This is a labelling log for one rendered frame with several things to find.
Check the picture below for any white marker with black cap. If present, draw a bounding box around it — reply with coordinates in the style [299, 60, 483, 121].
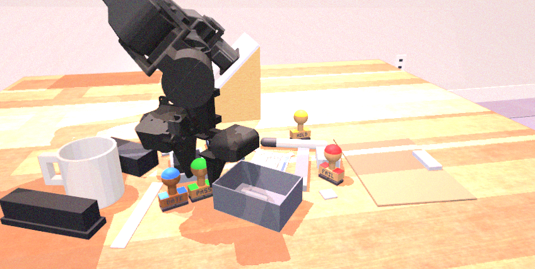
[261, 138, 328, 149]

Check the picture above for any wooden rubber stamp with yellow top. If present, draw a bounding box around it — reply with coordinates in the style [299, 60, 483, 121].
[290, 110, 311, 140]

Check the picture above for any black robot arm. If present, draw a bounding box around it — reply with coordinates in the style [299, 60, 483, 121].
[102, 0, 240, 153]

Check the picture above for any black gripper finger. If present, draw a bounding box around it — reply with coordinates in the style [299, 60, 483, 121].
[199, 149, 226, 187]
[173, 136, 197, 178]

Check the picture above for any white mug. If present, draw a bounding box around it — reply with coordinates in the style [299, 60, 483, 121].
[38, 136, 124, 209]

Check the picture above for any white inspection card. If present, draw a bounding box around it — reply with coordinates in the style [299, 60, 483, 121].
[250, 148, 294, 171]

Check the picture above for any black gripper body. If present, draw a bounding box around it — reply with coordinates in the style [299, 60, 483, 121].
[192, 88, 259, 162]

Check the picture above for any wooden fail stamp with red knob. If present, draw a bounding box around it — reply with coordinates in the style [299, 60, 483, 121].
[319, 144, 344, 186]

